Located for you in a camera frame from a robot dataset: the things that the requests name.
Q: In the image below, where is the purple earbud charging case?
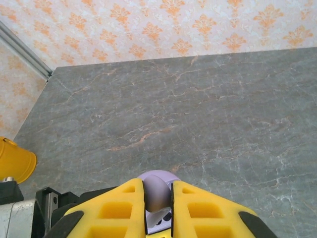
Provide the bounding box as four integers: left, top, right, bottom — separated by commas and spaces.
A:
136, 170, 183, 235

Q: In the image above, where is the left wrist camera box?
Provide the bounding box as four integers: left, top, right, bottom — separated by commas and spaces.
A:
0, 200, 34, 238

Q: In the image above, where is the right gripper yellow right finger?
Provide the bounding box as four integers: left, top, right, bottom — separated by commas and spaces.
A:
170, 179, 279, 238

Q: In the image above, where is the yellow metal pen cup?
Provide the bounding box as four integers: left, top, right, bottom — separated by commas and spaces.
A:
0, 135, 38, 184

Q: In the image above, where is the left aluminium frame post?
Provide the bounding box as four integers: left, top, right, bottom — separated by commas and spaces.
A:
0, 21, 53, 80

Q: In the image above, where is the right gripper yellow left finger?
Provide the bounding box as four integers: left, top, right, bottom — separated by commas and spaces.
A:
49, 177, 146, 238

